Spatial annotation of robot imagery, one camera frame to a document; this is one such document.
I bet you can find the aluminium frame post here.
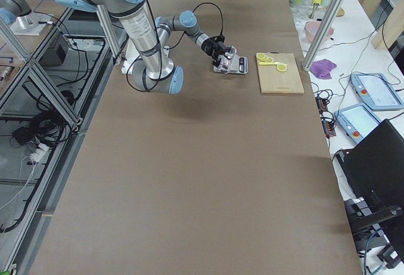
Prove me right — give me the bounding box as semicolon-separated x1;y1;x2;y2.
302;0;344;71

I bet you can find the blue teach pendant near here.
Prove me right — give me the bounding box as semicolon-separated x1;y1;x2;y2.
334;103;381;144

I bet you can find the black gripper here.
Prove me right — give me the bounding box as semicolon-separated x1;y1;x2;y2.
201;35;228;66

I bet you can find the lemon slice pair top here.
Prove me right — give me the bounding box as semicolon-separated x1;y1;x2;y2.
276;63;287;72

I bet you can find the black monitor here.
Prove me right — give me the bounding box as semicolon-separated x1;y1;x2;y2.
339;119;404;235

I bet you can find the lemon slice front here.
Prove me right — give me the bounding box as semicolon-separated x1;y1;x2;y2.
256;53;266;60

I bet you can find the blue teach pendant far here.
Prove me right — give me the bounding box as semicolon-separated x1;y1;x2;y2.
350;73;403;111

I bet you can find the pink bowl with ice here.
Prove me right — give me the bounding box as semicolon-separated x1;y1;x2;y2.
304;21;335;42

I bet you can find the digital kitchen scale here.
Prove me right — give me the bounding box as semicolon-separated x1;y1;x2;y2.
213;54;248;74

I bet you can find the wooden cutting board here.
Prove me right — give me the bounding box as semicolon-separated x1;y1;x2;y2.
256;52;304;94

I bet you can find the purple cloth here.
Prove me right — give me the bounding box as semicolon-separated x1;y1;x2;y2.
309;59;337;79

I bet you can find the blue teach pendant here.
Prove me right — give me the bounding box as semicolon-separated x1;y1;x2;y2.
350;73;403;111
334;103;381;144

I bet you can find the yellow plastic knife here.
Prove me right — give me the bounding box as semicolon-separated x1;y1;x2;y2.
258;62;287;67

